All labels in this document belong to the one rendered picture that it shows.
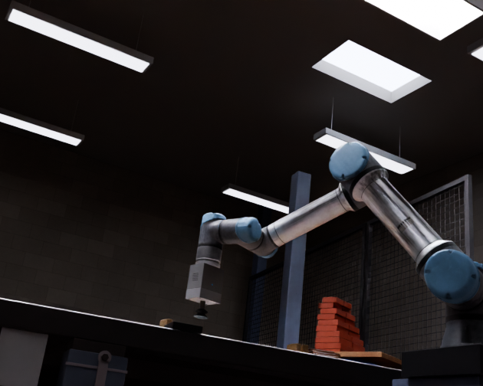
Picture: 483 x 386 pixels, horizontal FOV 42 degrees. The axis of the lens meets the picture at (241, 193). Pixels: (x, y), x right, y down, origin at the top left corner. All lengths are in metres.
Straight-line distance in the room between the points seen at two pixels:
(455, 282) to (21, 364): 0.98
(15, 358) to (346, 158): 0.96
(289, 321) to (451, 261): 2.44
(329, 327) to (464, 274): 1.28
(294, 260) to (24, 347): 2.70
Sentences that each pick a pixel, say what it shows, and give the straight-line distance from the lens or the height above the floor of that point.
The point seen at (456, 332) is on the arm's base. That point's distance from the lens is 1.67.
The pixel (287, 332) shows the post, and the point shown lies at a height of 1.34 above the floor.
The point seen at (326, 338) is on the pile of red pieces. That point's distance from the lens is 2.75.
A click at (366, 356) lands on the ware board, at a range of 2.40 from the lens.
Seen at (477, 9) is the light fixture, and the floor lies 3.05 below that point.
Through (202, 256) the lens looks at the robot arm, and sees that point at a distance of 1.91.
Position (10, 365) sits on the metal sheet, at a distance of 1.50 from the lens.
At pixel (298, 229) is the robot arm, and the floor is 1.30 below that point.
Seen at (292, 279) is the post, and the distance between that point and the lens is 3.97.
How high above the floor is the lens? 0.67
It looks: 22 degrees up
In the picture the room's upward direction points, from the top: 7 degrees clockwise
